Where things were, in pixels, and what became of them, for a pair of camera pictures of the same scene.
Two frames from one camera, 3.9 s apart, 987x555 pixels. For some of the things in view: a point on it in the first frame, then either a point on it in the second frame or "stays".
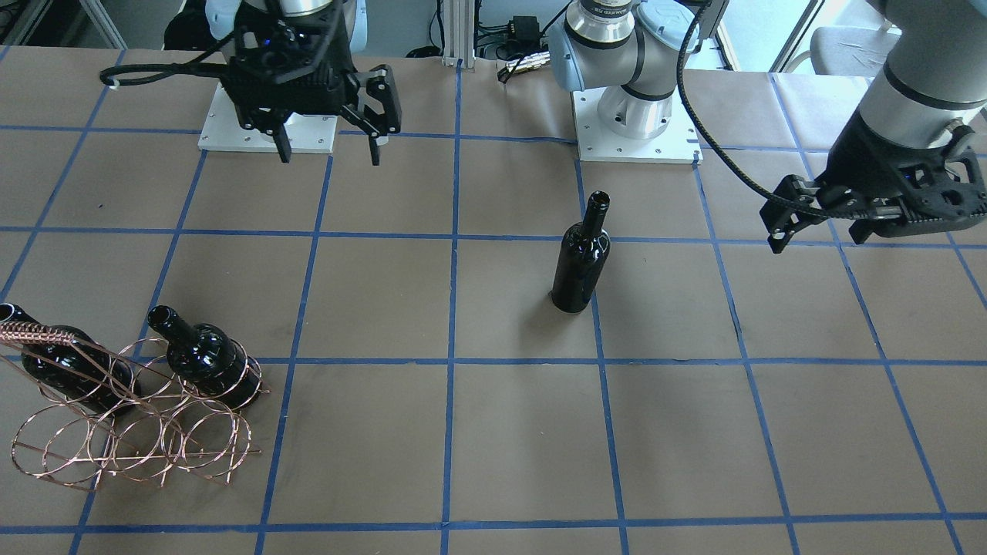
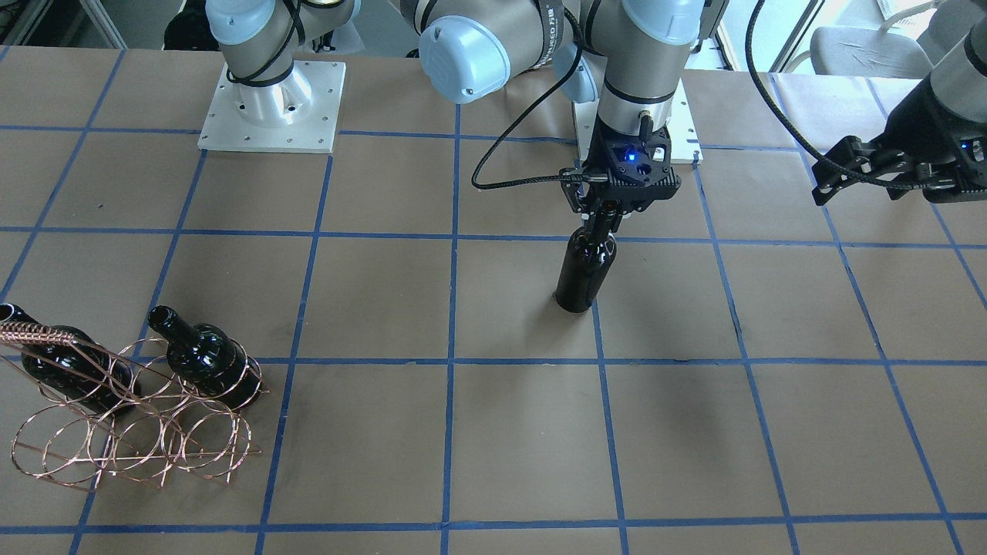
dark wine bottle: [584, 254] stays
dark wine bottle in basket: [208, 358] stays
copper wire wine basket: [124, 411] stays
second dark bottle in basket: [84, 371] stays
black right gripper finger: [377, 126] -> [616, 219]
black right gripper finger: [283, 143] -> [594, 210]
